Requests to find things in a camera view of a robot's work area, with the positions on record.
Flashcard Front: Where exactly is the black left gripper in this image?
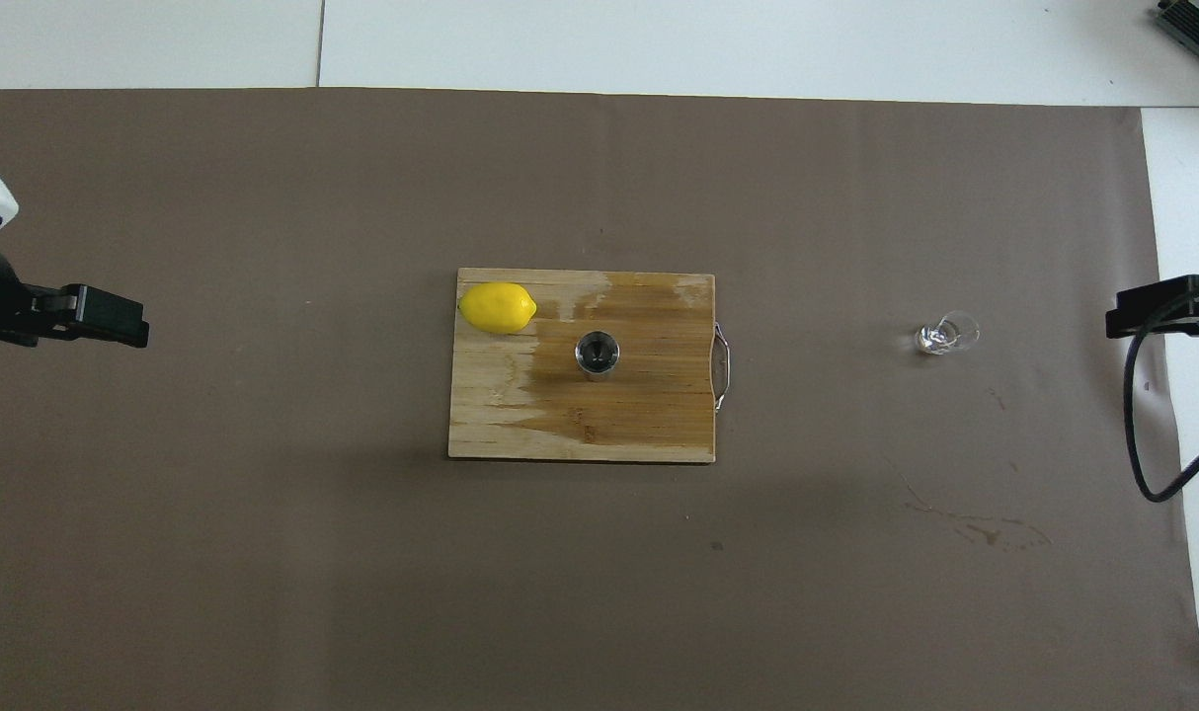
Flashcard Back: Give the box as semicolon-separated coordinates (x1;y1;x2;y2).
0;247;151;349

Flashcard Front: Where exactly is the yellow lemon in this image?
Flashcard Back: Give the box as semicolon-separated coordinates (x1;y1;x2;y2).
458;282;539;336

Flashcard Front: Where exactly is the small clear glass cup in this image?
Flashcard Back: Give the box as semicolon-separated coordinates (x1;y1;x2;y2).
914;311;981;356

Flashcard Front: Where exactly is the grey ribbed device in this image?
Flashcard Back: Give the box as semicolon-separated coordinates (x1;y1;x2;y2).
1153;0;1199;55

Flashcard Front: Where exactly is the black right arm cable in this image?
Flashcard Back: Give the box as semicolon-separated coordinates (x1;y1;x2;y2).
1123;278;1199;504

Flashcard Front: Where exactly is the wooden cutting board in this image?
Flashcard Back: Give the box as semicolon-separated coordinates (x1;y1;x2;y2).
448;268;734;464

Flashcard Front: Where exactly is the steel cocktail jigger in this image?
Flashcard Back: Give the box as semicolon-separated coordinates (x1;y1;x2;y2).
574;331;621;379

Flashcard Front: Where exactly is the brown paper table mat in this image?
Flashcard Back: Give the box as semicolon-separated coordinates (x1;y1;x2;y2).
0;87;1199;711

